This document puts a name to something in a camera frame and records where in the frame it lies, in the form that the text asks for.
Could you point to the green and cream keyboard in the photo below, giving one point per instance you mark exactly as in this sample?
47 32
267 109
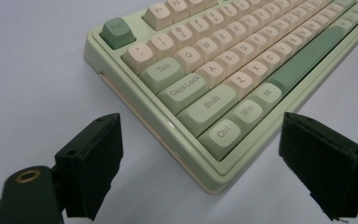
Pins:
199 56

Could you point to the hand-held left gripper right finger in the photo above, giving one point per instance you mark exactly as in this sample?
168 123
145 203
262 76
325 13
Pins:
323 161

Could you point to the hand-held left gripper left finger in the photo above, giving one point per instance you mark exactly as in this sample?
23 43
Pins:
90 168

